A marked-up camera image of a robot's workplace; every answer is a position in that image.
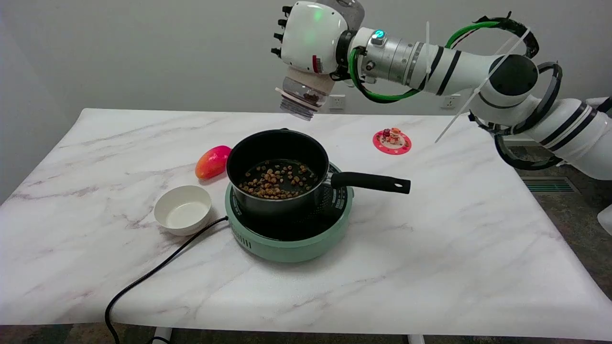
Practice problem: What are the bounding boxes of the green round induction cooker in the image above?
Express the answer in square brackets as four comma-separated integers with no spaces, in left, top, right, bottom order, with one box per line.
[225,161,355,263]

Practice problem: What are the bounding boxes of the clear bottle with beige band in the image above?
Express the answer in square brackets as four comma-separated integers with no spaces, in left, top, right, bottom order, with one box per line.
[275,66,336,121]

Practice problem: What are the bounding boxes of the floor vent grille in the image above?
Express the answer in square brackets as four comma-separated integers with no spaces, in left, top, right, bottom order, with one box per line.
[520,177,579,193]

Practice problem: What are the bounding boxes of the white empty bowl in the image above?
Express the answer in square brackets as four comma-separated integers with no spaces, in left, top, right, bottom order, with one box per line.
[154,185,212,236]

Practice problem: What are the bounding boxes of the red orange mango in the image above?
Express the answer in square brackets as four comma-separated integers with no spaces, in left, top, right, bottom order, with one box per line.
[195,145,232,180]

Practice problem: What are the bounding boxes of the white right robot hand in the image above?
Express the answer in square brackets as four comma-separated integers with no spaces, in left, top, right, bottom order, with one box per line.
[271,0,365,77]

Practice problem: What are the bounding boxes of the black saucepan with handle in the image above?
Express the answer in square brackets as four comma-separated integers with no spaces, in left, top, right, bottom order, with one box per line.
[226,128,411,216]

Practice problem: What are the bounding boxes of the red coaster with small figurine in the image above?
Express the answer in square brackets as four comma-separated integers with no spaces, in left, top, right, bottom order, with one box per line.
[372,128,412,155]

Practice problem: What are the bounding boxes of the white rounded base cover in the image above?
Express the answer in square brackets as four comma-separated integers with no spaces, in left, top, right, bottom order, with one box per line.
[597,204,612,236]

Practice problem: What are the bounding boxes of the black power cable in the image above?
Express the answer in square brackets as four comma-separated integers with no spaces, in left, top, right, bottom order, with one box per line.
[105,216,229,344]

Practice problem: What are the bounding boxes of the brown food pieces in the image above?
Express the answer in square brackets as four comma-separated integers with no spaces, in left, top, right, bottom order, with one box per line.
[238,164,318,199]

